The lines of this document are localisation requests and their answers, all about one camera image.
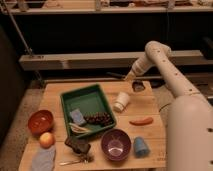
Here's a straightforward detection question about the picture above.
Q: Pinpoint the black handled brush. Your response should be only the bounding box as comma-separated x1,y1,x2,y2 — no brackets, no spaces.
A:
107,72,145,92

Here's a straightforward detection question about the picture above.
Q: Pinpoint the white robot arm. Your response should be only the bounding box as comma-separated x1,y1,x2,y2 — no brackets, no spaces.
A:
124,41,213,171

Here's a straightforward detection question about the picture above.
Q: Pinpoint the purple bowl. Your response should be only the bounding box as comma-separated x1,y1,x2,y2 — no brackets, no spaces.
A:
101,129,131,161

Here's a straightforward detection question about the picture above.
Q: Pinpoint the red bowl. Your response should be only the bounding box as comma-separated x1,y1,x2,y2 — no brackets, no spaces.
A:
28,110,54,135

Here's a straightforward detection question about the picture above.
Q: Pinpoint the metal shelf beam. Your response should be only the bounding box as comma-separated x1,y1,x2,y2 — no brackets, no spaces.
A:
19,50,213,71

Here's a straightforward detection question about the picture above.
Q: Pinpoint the white plastic bottle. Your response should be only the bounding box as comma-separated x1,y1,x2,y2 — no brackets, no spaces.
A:
113,92,130,112

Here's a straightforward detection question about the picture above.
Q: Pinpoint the green plastic tray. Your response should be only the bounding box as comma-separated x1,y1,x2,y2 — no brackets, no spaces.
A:
60,84,116,139

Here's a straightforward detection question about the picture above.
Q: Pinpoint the orange carrot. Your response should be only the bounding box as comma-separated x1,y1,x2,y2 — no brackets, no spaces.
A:
129,117,154,126

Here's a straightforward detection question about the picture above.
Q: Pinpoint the bunch of dark grapes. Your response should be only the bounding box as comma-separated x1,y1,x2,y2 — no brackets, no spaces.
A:
84,113,112,126

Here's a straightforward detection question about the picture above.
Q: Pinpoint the wooden board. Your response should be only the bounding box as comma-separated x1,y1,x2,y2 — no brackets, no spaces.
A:
18,81,167,171

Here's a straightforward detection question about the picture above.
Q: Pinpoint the blue sponge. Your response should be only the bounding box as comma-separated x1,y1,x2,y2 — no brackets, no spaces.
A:
70,109,86,126

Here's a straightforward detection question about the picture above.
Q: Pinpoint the blue cup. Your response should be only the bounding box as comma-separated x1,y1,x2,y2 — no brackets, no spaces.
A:
133,137,150,158

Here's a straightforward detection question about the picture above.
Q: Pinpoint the banana peel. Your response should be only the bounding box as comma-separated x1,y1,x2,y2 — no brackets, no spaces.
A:
70,123,91,134

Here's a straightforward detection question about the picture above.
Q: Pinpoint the dark brown sponge block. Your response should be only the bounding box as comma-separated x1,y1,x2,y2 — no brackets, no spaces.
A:
65,136,91,154

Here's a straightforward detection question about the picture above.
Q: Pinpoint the peach apple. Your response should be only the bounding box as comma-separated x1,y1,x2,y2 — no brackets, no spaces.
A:
39,132,55,148

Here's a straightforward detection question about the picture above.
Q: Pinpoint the metal fork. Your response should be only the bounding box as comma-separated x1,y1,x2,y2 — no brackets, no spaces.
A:
59,155,94,166

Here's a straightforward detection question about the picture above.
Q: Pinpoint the grey blue cloth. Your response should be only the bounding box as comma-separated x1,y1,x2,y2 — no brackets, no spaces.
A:
30,145,56,171

